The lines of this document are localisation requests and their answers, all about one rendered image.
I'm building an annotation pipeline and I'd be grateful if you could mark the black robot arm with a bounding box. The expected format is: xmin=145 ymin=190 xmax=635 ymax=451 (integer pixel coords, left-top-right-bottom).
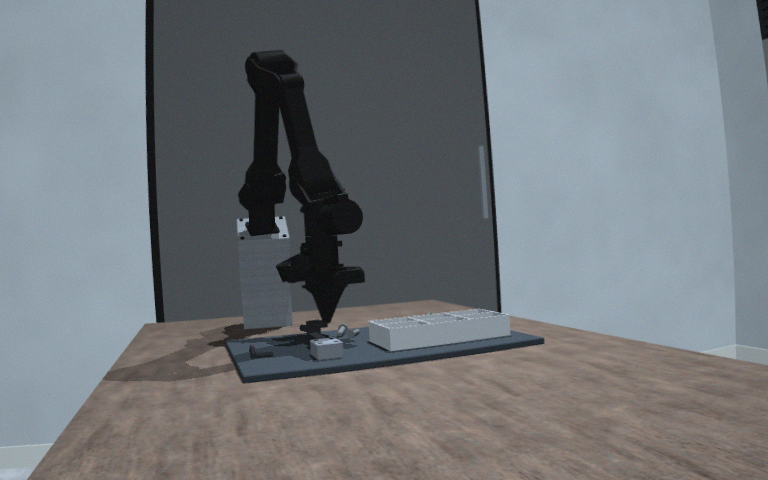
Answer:
xmin=238 ymin=50 xmax=363 ymax=283

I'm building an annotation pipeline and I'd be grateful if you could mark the dark grey flat bar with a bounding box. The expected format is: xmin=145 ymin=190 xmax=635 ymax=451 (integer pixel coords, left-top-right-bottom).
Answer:
xmin=308 ymin=333 xmax=326 ymax=348

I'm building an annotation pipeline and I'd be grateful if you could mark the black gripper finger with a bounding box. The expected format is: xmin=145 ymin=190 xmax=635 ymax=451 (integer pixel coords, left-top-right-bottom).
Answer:
xmin=312 ymin=284 xmax=348 ymax=323
xmin=302 ymin=285 xmax=323 ymax=320

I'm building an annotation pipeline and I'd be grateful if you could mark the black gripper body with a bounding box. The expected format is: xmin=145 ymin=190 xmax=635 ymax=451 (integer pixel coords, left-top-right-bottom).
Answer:
xmin=293 ymin=235 xmax=365 ymax=286

